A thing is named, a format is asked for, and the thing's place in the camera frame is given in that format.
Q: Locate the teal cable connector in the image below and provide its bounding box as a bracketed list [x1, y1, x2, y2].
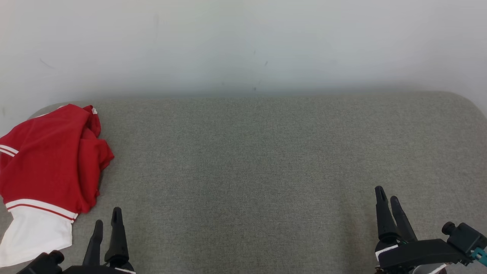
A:
[471, 247, 487, 267]

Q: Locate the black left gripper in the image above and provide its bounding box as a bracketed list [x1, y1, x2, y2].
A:
[61, 207, 136, 274]

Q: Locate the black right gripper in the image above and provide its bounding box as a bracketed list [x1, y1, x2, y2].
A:
[374, 186, 472, 274]

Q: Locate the red jersey with white panels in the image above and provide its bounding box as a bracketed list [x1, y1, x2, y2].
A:
[0, 104, 102, 268]

